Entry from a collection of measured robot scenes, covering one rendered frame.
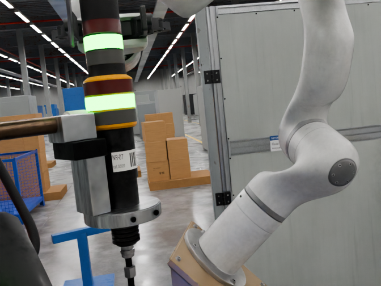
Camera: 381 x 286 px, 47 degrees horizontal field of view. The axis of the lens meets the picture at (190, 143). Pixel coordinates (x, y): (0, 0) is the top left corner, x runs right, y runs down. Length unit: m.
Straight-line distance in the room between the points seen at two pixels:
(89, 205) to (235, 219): 0.68
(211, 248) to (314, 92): 0.43
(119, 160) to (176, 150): 7.59
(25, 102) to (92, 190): 10.60
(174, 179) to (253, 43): 5.94
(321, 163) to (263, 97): 1.37
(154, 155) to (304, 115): 6.98
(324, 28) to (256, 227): 0.45
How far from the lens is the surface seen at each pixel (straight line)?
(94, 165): 0.37
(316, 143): 0.96
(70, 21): 0.40
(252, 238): 1.03
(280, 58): 2.31
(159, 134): 7.92
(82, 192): 0.38
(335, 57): 0.92
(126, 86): 0.38
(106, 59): 0.38
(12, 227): 0.52
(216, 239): 1.04
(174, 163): 7.99
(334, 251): 2.54
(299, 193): 0.99
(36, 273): 0.48
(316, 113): 1.03
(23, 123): 0.36
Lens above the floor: 1.54
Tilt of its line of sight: 6 degrees down
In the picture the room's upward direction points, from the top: 6 degrees counter-clockwise
